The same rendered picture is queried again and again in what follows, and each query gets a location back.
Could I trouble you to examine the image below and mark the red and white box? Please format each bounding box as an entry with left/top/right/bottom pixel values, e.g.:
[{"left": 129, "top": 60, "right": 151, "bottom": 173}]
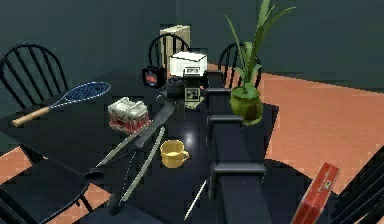
[{"left": 107, "top": 96, "right": 150, "bottom": 135}]

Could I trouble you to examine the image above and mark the green plant in green pot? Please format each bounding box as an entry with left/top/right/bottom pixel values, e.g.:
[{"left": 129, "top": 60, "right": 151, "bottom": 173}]
[{"left": 222, "top": 0, "right": 297, "bottom": 127}]

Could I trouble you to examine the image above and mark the beige cupboard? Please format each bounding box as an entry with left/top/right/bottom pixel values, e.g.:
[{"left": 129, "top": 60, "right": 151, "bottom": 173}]
[{"left": 159, "top": 24, "right": 192, "bottom": 69}]

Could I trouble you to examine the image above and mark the red book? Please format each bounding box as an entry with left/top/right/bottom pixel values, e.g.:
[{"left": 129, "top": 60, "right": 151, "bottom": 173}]
[{"left": 290, "top": 161, "right": 341, "bottom": 224}]

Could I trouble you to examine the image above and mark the yellow mug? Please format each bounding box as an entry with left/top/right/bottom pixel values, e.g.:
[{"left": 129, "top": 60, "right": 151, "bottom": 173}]
[{"left": 159, "top": 139, "right": 190, "bottom": 169}]

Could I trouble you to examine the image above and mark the white pencil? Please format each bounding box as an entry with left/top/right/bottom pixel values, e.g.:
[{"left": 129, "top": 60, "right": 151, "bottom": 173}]
[{"left": 183, "top": 179, "right": 208, "bottom": 221}]

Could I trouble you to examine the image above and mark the black clock with red face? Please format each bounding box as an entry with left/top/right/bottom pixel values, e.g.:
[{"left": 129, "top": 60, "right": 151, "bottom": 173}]
[{"left": 141, "top": 65, "right": 166, "bottom": 89}]

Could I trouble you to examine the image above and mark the blue racket with wooden handle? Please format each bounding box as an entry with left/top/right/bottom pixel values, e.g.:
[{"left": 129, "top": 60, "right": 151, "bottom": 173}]
[{"left": 11, "top": 81, "right": 112, "bottom": 128}]

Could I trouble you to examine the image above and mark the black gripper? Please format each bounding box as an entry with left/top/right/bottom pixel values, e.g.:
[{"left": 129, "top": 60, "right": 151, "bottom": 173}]
[{"left": 83, "top": 75, "right": 185, "bottom": 215}]

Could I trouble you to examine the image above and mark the black spindle-back chair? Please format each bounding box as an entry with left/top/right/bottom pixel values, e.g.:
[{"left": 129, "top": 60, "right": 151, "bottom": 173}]
[
  {"left": 0, "top": 143, "right": 101, "bottom": 224},
  {"left": 328, "top": 143, "right": 384, "bottom": 224},
  {"left": 147, "top": 32, "right": 192, "bottom": 69},
  {"left": 0, "top": 42, "right": 70, "bottom": 113},
  {"left": 217, "top": 41, "right": 263, "bottom": 90}
]

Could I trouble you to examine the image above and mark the black dining table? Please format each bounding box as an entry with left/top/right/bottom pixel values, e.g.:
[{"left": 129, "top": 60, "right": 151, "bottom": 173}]
[{"left": 0, "top": 71, "right": 334, "bottom": 224}]

